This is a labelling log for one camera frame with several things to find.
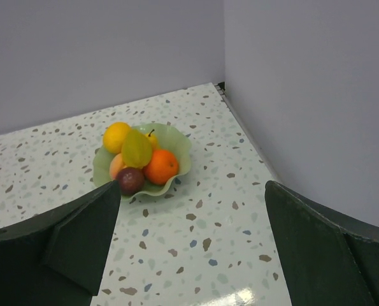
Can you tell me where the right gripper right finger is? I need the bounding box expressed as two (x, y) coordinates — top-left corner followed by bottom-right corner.
(264, 180), (379, 305)

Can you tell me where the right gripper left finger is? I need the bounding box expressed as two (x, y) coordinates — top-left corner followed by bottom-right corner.
(0, 181), (121, 305)

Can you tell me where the dark purple plum fruit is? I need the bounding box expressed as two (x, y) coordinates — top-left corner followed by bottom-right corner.
(116, 167), (145, 196)

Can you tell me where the peach fruit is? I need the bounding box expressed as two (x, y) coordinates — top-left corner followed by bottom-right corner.
(109, 153), (127, 180)

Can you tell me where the yellow green starfruit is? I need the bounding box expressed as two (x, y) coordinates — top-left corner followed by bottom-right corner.
(121, 129), (153, 168)

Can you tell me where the orange mandarin fruit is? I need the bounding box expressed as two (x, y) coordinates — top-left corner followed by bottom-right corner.
(143, 149), (179, 186)

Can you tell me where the yellow pear fruit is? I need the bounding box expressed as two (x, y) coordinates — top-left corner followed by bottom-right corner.
(146, 129), (160, 150)

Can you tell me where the green wavy bowl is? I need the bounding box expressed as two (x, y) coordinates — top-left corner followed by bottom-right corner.
(92, 123), (192, 201)

